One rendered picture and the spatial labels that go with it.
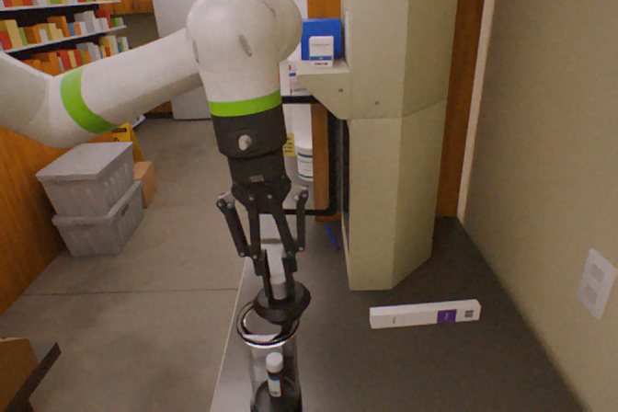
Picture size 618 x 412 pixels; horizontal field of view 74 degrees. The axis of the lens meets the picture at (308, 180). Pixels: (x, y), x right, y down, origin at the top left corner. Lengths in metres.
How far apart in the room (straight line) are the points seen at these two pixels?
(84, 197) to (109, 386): 1.28
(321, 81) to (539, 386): 0.75
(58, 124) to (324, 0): 0.76
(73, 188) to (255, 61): 2.67
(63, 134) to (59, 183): 2.29
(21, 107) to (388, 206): 0.75
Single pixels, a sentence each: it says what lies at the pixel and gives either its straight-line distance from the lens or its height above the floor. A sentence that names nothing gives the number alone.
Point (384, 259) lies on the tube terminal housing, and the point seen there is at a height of 1.04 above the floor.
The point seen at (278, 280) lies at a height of 1.27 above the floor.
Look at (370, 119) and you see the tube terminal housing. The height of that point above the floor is 1.41.
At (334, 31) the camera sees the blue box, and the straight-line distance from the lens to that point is 1.06.
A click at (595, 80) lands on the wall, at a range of 0.93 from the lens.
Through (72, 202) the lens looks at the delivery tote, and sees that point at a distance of 3.16.
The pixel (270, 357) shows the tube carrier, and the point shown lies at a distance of 0.75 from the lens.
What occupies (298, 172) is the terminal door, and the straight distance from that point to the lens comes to 1.30.
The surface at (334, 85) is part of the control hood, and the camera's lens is 0.89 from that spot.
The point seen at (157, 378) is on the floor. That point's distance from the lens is 2.32.
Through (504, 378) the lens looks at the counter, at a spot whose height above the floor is 0.94.
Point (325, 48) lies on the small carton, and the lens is 0.96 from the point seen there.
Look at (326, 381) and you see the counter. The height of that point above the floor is 0.94.
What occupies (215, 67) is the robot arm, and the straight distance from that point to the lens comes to 0.49.
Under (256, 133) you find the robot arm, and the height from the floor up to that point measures 1.52.
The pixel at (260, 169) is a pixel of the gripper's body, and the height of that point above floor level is 1.47.
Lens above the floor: 1.67
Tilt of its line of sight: 25 degrees down
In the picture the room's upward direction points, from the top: 2 degrees counter-clockwise
